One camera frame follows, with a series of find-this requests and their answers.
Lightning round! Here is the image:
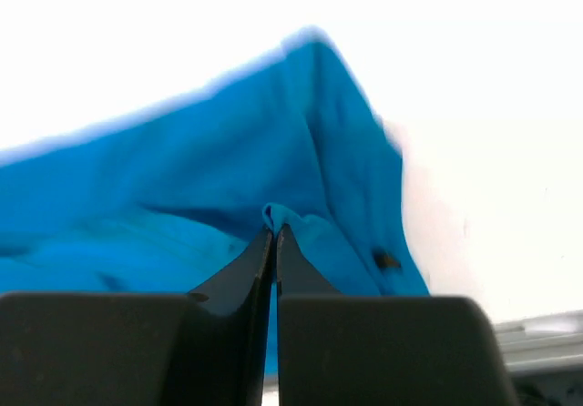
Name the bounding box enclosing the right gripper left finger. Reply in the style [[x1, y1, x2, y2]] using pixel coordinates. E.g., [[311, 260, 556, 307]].
[[1, 229, 273, 406]]

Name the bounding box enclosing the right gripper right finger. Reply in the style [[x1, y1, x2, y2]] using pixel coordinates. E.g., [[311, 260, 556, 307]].
[[276, 227, 517, 406]]

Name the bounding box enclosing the blue t shirt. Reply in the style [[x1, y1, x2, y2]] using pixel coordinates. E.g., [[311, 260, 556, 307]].
[[0, 25, 432, 378]]

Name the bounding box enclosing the aluminium frame rail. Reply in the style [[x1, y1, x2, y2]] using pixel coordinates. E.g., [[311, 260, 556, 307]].
[[495, 310, 583, 406]]

